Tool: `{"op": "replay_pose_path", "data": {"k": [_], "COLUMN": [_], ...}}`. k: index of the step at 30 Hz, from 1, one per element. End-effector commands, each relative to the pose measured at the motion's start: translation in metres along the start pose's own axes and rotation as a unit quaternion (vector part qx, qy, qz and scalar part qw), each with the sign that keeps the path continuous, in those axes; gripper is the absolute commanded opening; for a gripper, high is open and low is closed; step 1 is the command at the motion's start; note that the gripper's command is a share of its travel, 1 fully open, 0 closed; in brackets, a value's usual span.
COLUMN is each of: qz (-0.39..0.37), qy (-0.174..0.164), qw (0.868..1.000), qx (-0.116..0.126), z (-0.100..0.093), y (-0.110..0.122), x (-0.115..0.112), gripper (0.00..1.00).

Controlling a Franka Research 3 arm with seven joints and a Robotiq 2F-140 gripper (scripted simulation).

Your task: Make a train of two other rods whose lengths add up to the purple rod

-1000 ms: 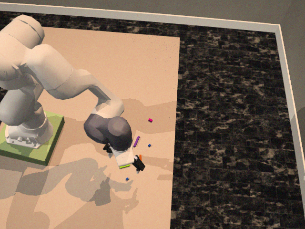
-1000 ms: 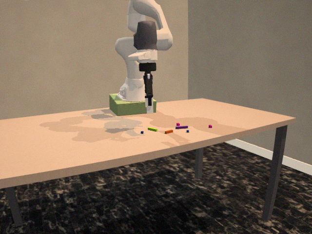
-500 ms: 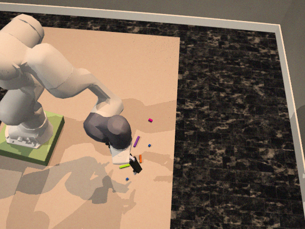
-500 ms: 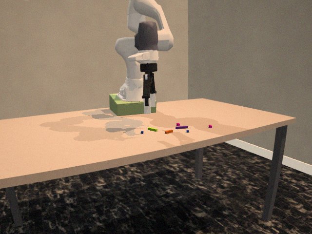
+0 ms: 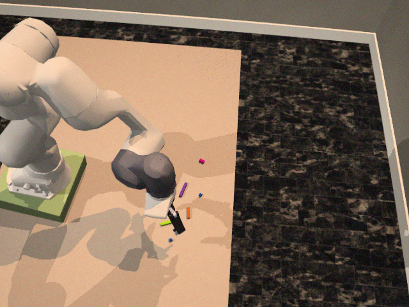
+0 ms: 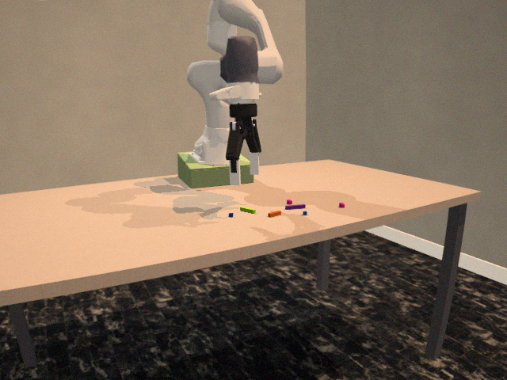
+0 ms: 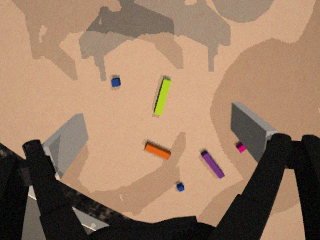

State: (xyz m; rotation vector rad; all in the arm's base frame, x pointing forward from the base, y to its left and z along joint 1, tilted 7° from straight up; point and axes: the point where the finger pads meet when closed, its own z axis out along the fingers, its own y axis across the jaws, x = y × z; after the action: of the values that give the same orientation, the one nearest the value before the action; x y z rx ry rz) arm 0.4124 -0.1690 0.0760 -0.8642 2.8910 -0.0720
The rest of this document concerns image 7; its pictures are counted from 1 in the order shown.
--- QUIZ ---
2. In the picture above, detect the small magenta block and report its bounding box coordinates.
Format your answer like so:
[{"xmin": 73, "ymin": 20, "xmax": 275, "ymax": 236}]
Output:
[{"xmin": 236, "ymin": 142, "xmax": 246, "ymax": 153}]

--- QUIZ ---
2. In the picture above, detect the purple rod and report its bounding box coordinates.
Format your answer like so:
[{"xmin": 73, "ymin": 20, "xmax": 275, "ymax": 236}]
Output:
[{"xmin": 201, "ymin": 150, "xmax": 225, "ymax": 179}]

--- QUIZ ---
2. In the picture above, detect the lime green rod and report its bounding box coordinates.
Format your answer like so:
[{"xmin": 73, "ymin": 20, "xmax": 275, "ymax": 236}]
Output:
[{"xmin": 154, "ymin": 78, "xmax": 171, "ymax": 115}]

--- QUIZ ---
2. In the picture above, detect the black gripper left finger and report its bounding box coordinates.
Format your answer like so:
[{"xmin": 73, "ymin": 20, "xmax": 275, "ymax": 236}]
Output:
[{"xmin": 0, "ymin": 113, "xmax": 91, "ymax": 240}]

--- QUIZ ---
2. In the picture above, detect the small blue block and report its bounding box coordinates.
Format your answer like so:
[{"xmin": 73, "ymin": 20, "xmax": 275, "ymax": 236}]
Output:
[
  {"xmin": 177, "ymin": 182, "xmax": 185, "ymax": 192},
  {"xmin": 111, "ymin": 78, "xmax": 121, "ymax": 87}
]

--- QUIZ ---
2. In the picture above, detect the orange rod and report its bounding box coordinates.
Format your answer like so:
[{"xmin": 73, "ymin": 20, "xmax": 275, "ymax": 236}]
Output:
[{"xmin": 144, "ymin": 142, "xmax": 171, "ymax": 160}]

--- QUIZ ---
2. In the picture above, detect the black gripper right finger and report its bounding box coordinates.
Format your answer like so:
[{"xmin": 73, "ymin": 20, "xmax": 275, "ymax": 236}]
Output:
[{"xmin": 207, "ymin": 102, "xmax": 320, "ymax": 240}]

